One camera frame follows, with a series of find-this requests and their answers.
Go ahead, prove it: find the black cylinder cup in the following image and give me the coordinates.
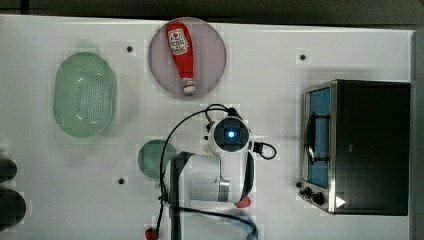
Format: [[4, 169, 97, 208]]
[[0, 159, 18, 182]]

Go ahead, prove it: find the red strawberry toy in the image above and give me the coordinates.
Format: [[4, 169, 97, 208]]
[[145, 228, 159, 240]]

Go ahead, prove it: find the blue bowl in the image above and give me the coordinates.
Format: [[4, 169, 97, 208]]
[[232, 216, 259, 240]]

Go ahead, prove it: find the black cylinder container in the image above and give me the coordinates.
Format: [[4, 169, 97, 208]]
[[0, 189, 26, 231]]

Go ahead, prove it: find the red plush apple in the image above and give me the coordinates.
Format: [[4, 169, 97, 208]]
[[236, 196, 251, 209]]

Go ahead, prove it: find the green plastic colander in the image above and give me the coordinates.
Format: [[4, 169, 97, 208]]
[[53, 52, 117, 138]]

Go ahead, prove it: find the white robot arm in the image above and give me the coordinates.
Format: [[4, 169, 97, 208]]
[[165, 115, 254, 208]]

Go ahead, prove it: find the red plush ketchup bottle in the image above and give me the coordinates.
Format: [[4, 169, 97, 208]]
[[166, 21, 195, 94]]

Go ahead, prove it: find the grey round plate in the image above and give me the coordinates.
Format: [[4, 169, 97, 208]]
[[148, 17, 226, 96]]

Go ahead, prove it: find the black toaster oven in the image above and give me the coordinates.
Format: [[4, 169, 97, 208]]
[[297, 79, 411, 216]]

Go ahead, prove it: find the green metal mug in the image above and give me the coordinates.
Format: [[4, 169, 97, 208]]
[[138, 139, 176, 188]]

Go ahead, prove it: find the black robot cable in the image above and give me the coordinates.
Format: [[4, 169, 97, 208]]
[[154, 103, 278, 240]]

